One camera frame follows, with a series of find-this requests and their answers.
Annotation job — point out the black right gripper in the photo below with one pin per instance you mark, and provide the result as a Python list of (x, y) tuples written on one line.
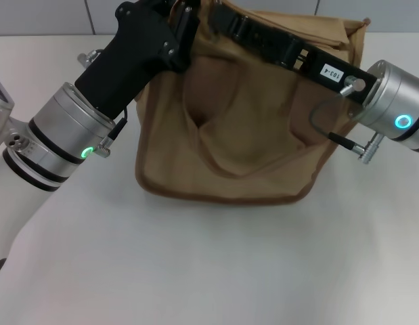
[(334, 79)]

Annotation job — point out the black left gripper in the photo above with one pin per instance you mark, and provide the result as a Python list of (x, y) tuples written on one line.
[(134, 57)]

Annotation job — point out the khaki canvas food bag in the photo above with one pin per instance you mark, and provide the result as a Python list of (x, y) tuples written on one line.
[(249, 152)]

